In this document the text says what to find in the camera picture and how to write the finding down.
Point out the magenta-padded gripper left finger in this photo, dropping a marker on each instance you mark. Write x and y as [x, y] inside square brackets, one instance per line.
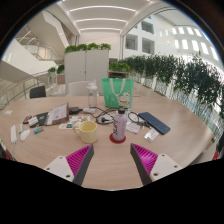
[63, 166]

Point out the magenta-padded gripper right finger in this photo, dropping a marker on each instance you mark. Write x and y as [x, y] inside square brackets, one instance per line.
[163, 165]

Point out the purple drink bottle black cap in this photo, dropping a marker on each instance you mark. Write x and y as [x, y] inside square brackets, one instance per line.
[119, 125]

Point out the silver foil packet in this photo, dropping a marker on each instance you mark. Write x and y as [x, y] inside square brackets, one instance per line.
[151, 134]

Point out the pale yellow mug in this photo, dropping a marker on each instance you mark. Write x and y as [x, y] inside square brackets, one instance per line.
[87, 131]

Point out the dark blue keyboard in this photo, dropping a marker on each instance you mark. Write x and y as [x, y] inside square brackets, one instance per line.
[154, 122]

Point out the teal small stick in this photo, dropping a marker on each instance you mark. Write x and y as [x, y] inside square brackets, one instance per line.
[38, 130]

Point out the colourful sticker sheet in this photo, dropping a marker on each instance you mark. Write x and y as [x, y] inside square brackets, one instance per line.
[75, 121]

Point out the white printed packet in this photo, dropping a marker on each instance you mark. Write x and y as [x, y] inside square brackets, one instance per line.
[133, 127]

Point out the white computer mouse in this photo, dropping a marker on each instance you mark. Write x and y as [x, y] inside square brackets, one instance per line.
[24, 135]

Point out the flat round red coaster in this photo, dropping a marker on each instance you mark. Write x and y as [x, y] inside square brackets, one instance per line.
[117, 142]

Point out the open booklet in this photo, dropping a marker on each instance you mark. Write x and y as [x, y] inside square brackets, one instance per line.
[57, 114]

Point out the black flat case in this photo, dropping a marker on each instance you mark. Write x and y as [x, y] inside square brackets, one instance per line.
[39, 118]

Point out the black small device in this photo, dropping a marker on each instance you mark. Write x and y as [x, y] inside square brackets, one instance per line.
[74, 110]

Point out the small white case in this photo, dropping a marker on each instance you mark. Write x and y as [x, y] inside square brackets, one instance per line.
[20, 128]

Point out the white power strip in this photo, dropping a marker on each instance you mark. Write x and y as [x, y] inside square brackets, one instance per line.
[13, 134]

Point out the white charger block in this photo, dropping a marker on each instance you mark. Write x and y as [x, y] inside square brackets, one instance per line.
[89, 110]

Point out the clear shaker bottle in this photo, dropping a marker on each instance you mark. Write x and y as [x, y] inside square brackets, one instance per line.
[92, 95]

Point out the white paper sheet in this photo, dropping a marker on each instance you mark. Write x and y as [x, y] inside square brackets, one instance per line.
[8, 112]

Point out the black chair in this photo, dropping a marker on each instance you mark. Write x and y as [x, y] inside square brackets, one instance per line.
[37, 91]

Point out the white chair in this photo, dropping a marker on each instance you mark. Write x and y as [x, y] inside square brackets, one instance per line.
[78, 88]

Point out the green tote bag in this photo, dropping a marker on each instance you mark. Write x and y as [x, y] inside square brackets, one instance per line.
[117, 92]

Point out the wooden planter with plant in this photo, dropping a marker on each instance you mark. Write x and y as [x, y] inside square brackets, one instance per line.
[60, 75]

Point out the hedge of green plants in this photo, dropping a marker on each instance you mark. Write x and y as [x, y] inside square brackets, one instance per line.
[186, 73]

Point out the white cabinet with plants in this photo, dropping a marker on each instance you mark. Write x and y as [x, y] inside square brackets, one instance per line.
[86, 66]

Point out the low shelf with plants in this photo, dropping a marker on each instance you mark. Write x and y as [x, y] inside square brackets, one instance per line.
[118, 68]

